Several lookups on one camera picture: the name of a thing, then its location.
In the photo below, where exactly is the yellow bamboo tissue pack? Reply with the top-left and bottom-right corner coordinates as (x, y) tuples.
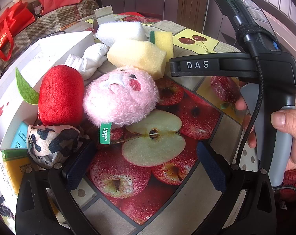
(0, 148), (39, 213)

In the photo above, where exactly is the leopard print scrunchie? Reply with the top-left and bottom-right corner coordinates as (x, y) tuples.
(27, 125), (89, 169)

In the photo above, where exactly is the blue tissue pack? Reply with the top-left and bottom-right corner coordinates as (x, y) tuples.
(10, 121), (28, 149)

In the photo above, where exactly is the yellow green scouring sponge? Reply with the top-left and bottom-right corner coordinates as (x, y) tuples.
(149, 31), (175, 75)

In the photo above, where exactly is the red plush apple toy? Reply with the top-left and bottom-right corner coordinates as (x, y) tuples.
(15, 65), (84, 127)

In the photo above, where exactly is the pale yellow sponge block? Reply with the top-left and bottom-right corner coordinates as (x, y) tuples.
(107, 39), (167, 80)

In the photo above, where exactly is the pink plush pig toy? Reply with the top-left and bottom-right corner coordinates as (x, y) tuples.
(83, 66), (160, 128)

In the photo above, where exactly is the white foam block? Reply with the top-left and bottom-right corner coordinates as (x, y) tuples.
(96, 21), (147, 47)

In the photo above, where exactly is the red sweater forearm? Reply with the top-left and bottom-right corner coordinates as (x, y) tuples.
(280, 169), (296, 202)

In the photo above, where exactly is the person's right hand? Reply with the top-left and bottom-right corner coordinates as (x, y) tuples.
(235, 95), (296, 171)

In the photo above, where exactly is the white cardboard box tray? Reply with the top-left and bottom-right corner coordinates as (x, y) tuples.
(0, 31), (94, 148)

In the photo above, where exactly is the fruit print tablecloth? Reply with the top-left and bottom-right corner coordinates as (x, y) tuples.
(39, 13), (261, 235)

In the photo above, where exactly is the white rolled sock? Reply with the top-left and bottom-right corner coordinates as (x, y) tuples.
(64, 43), (109, 81)

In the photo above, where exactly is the red tote bag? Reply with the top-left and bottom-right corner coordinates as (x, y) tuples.
(0, 0), (35, 61)

